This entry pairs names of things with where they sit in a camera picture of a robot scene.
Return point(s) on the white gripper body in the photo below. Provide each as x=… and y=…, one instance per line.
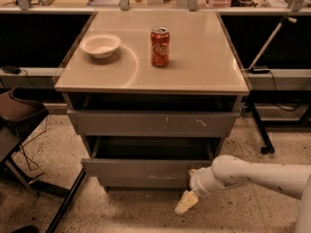
x=196, y=182

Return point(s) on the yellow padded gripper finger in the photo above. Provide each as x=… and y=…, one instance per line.
x=188, y=200

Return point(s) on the grey drawer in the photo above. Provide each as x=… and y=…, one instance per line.
x=151, y=124
x=146, y=162

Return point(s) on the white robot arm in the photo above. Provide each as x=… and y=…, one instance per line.
x=227, y=171

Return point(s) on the grey top drawer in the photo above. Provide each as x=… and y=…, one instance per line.
x=151, y=124

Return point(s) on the grey drawer cabinet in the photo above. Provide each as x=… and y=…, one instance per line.
x=202, y=75

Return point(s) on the black table leg right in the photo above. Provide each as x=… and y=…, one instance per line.
x=267, y=147

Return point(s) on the white rod with black base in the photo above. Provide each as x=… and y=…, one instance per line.
x=282, y=21

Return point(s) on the black bar on floor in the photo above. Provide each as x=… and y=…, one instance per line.
x=66, y=202

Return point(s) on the red soda can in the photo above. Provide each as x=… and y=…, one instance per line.
x=160, y=38

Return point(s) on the white bowl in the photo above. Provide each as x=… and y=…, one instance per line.
x=100, y=45

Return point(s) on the brown chair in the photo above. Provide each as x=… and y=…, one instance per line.
x=18, y=119

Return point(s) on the black power adapter left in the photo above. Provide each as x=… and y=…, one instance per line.
x=9, y=69

